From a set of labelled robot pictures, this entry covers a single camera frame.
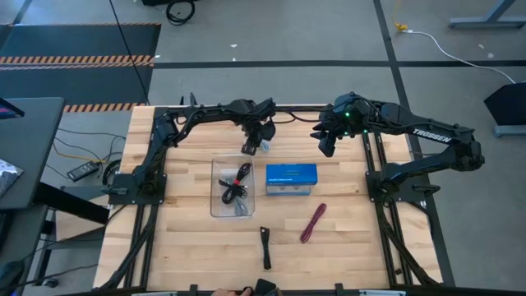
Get long thin black floor cable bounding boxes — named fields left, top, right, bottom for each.
left=108, top=0, right=151, bottom=106

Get black desk support beam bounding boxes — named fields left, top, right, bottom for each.
left=35, top=183, right=110, bottom=225

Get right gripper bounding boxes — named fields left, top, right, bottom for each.
left=310, top=102, right=355, bottom=141

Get coiled black floor cable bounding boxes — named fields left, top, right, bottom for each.
left=165, top=0, right=196, bottom=26

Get black power adapter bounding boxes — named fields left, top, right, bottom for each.
left=67, top=160, right=101, bottom=183

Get grey desk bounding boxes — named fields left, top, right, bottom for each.
left=0, top=96, right=66, bottom=211

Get blue cardboard box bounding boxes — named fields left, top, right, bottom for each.
left=265, top=163, right=319, bottom=197

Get person's hand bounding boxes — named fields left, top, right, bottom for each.
left=211, top=286, right=254, bottom=296

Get dark display screen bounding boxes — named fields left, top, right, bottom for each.
left=0, top=97, right=25, bottom=121

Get maroon strap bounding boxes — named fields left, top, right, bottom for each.
left=299, top=202, right=328, bottom=244

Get grey metal desk leg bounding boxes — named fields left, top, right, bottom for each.
left=447, top=0, right=526, bottom=30

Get yellow floor cable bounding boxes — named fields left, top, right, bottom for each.
left=392, top=0, right=409, bottom=33

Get clear plastic container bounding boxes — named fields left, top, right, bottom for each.
left=210, top=154, right=256, bottom=219

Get black hazard-striped floor mat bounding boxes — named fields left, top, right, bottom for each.
left=0, top=22, right=162, bottom=114

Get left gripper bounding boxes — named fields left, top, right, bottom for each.
left=241, top=116, right=277, bottom=143

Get black white patterned pad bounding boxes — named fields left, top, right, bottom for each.
left=0, top=159, right=25, bottom=198

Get black aluminium table frame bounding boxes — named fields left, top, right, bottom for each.
left=92, top=93, right=457, bottom=296

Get black panel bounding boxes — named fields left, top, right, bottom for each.
left=483, top=81, right=526, bottom=127

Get white floor cable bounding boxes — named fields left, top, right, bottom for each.
left=404, top=29, right=517, bottom=85

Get grey metal foot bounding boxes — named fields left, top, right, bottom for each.
left=492, top=124, right=526, bottom=139

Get black white braided USB-C cable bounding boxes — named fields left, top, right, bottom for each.
left=224, top=196, right=251, bottom=217

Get black handheld device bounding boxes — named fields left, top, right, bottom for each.
left=253, top=278, right=284, bottom=296

